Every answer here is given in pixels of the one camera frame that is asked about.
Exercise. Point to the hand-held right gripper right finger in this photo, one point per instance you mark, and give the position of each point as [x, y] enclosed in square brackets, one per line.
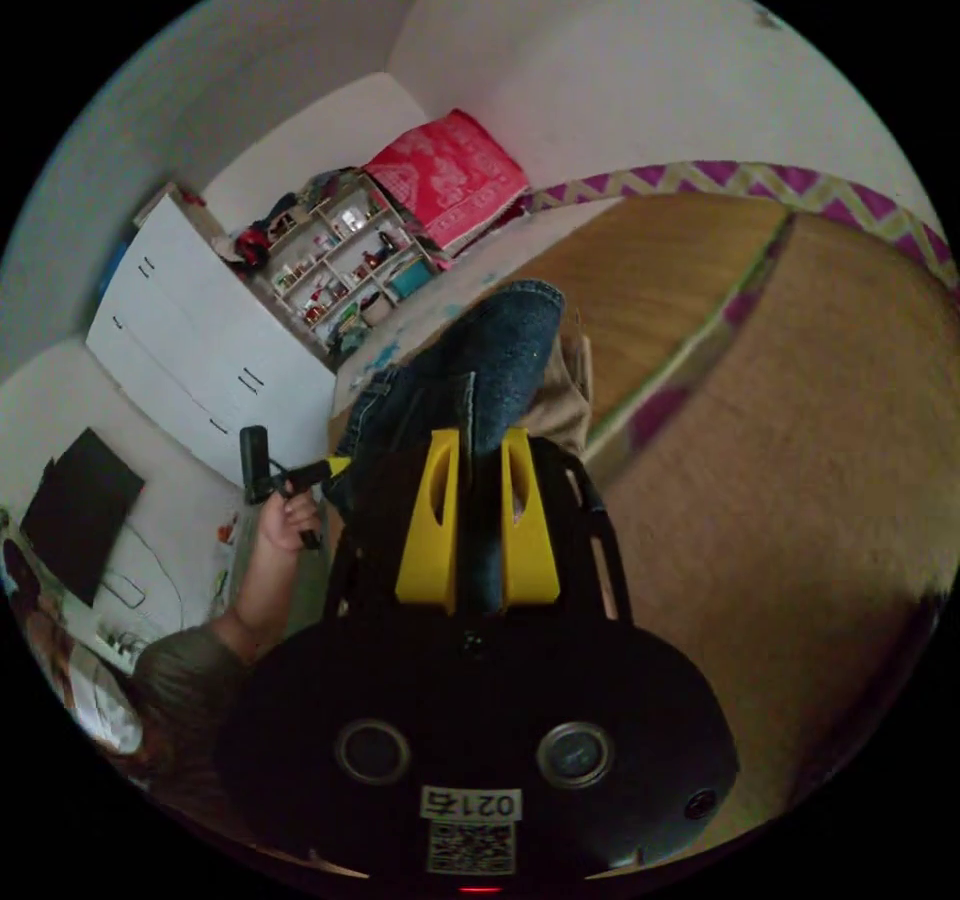
[531, 540]

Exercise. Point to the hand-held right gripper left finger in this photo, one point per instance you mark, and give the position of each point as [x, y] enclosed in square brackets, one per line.
[429, 540]

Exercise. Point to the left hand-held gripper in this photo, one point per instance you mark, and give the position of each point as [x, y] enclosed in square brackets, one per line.
[301, 481]

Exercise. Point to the blue jeans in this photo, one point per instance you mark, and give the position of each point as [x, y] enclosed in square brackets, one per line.
[480, 360]

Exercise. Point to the person's left forearm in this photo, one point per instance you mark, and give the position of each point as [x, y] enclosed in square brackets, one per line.
[259, 600]

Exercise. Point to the person's left hand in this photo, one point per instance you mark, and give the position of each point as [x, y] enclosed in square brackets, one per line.
[289, 521]

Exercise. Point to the beige garment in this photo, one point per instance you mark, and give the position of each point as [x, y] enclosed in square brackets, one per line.
[570, 397]

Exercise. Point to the wooden shelf with items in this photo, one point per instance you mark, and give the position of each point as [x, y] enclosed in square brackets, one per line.
[349, 262]

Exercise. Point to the white cupboard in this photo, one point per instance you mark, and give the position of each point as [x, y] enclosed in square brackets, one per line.
[187, 330]

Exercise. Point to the pile of clothes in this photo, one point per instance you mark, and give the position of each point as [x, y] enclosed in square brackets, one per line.
[255, 236]

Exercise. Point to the black flat screen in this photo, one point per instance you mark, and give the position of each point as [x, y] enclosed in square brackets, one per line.
[79, 514]

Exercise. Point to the person's body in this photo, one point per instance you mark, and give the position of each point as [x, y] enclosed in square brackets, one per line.
[172, 697]

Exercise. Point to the red patterned blanket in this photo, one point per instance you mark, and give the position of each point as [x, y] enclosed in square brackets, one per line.
[450, 176]

